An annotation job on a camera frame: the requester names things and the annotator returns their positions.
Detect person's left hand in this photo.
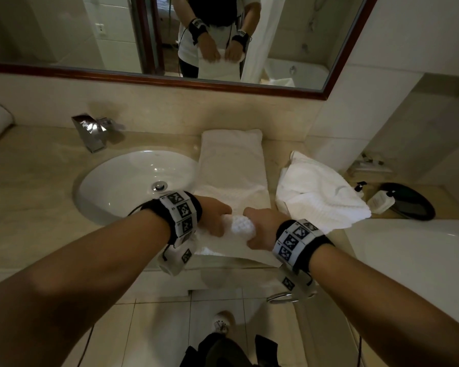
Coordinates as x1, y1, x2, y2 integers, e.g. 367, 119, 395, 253
193, 194, 233, 238

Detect person's right hand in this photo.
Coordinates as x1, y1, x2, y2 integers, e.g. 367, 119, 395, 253
243, 207, 291, 252

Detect white oval sink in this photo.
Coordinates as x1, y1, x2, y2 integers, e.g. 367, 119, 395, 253
74, 148, 199, 226

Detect person's left forearm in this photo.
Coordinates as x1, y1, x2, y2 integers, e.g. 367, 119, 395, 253
0, 208, 173, 367

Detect person's right forearm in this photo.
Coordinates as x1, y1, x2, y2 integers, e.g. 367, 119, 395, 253
310, 244, 459, 367

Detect person's white shoe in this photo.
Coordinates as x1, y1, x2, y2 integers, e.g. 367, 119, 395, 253
211, 311, 236, 335

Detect person's black clothing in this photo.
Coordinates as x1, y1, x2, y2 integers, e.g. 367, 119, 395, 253
180, 332, 282, 367

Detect black left wrist marker band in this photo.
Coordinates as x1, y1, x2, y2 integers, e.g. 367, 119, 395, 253
128, 190, 203, 247

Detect black wrist marker band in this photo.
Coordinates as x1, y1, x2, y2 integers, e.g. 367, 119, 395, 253
272, 219, 334, 274
128, 190, 203, 247

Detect black right wrist marker band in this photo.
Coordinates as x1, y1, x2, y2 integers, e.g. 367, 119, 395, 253
272, 219, 334, 274

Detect small amenity tray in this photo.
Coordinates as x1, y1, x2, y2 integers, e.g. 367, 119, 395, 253
348, 152, 393, 174

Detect chrome faucet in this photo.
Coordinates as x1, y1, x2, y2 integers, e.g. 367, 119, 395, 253
71, 113, 117, 154

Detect black oval tray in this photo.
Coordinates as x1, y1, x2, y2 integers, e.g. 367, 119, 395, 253
378, 182, 437, 221

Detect white bathtub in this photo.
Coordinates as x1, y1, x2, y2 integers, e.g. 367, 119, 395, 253
344, 219, 459, 325

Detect wooden bathtub ledge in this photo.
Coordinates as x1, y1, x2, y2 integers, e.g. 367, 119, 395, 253
346, 179, 458, 222

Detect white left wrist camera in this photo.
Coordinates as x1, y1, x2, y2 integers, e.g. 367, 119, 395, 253
157, 237, 199, 277

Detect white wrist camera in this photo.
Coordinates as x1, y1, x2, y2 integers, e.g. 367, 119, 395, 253
277, 263, 319, 301
157, 237, 199, 277

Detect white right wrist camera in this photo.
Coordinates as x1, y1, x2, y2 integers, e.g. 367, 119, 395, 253
277, 263, 319, 301

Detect chrome towel ring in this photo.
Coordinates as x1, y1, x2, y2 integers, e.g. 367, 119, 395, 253
266, 290, 318, 304

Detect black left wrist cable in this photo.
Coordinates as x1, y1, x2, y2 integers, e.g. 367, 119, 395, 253
76, 324, 95, 367

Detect wooden framed wall mirror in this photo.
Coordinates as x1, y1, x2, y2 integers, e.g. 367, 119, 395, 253
0, 0, 379, 101

